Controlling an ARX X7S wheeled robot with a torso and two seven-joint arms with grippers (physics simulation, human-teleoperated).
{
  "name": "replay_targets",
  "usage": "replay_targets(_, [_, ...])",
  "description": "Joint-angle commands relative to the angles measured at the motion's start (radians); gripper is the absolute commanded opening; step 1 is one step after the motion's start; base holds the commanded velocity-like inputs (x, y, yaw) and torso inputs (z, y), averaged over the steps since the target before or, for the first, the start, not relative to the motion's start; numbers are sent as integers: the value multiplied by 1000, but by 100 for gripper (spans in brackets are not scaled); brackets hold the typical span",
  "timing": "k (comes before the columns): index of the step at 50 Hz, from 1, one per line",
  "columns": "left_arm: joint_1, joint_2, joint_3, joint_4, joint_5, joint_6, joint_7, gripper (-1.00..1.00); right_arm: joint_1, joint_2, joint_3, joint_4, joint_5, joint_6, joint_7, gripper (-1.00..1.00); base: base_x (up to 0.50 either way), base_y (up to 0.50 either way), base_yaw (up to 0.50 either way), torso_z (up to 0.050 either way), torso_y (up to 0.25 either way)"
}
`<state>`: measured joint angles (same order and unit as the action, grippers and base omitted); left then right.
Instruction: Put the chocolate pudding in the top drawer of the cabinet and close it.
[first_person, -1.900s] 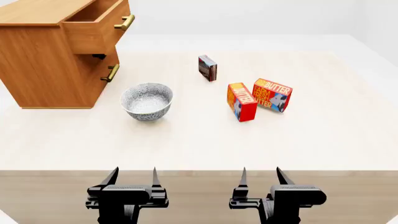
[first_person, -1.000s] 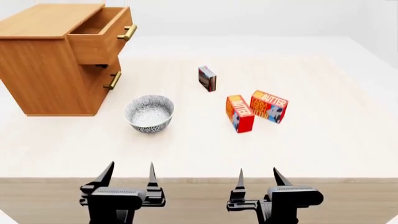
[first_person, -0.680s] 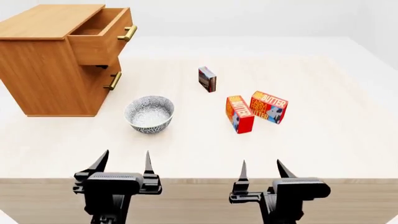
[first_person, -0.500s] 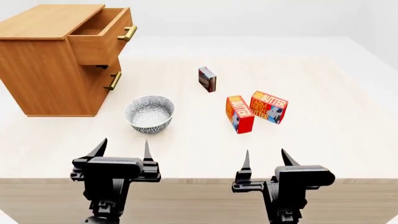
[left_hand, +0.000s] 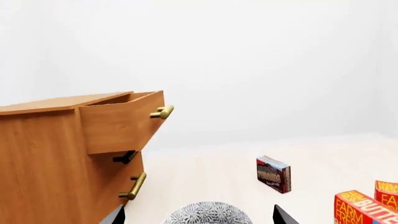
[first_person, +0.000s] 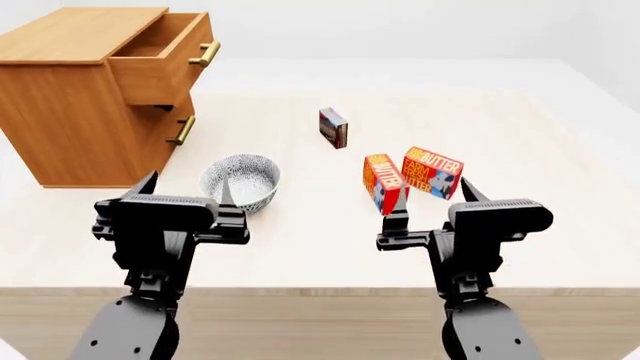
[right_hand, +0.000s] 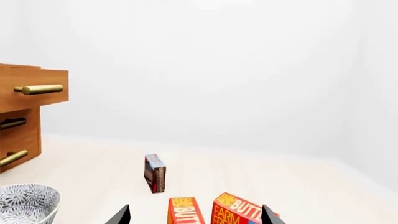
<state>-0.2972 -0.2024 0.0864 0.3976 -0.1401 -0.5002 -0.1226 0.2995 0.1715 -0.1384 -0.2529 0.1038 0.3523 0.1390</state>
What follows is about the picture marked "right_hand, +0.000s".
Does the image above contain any chocolate pudding box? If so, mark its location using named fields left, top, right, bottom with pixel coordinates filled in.
left=144, top=153, right=167, bottom=194

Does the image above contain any wooden cabinet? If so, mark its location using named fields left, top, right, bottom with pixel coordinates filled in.
left=0, top=63, right=42, bottom=174

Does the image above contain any brass handle of middle drawer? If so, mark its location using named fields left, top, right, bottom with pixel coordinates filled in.
left=0, top=117, right=27, bottom=131

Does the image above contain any brass handle of lowest drawer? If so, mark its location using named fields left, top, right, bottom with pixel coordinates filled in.
left=0, top=149, right=29, bottom=167

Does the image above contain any open wooden drawer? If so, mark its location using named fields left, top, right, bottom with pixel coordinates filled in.
left=0, top=63, right=70, bottom=113

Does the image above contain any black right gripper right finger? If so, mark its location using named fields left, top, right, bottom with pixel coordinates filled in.
left=261, top=203, right=287, bottom=224

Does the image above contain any brass handle of open drawer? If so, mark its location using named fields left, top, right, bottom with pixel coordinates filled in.
left=13, top=84, right=65, bottom=96

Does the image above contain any white bowl with grey pattern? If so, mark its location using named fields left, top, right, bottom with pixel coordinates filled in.
left=0, top=183, right=62, bottom=224

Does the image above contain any red butter box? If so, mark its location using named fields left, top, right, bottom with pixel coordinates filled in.
left=210, top=192, right=280, bottom=224
left=167, top=196, right=206, bottom=224

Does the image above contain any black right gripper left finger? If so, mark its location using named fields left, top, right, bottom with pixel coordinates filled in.
left=104, top=203, right=131, bottom=224

